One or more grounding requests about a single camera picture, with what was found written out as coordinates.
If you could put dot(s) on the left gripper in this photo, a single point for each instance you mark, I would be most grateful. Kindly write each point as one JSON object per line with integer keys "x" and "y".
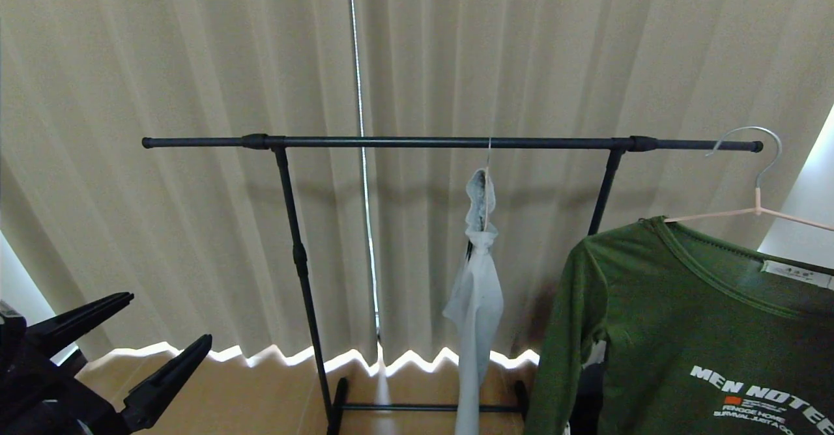
{"x": 32, "y": 396}

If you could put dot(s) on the pink clothes hanger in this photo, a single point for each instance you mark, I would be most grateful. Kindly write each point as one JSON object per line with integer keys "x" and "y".
{"x": 759, "y": 197}
{"x": 488, "y": 155}

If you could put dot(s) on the green garment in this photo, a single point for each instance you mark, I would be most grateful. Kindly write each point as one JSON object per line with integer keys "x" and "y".
{"x": 651, "y": 305}

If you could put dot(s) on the black clothes rack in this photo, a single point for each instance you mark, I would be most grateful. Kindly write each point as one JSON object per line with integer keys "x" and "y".
{"x": 391, "y": 142}

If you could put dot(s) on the beige curtain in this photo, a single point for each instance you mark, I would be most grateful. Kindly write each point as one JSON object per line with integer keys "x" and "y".
{"x": 521, "y": 44}

